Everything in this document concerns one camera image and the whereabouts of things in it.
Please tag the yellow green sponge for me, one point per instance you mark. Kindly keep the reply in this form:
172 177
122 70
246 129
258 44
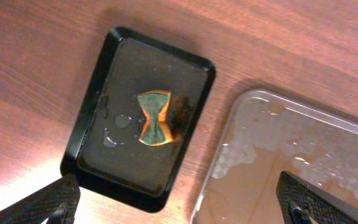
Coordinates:
155 105

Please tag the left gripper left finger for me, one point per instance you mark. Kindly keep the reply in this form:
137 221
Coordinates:
55 203

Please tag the brown plastic serving tray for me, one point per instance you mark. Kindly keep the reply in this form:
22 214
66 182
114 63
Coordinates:
267 134

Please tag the black rectangular tray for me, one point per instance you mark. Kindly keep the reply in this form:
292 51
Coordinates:
104 151

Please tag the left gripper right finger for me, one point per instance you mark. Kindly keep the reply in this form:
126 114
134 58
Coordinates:
302 202

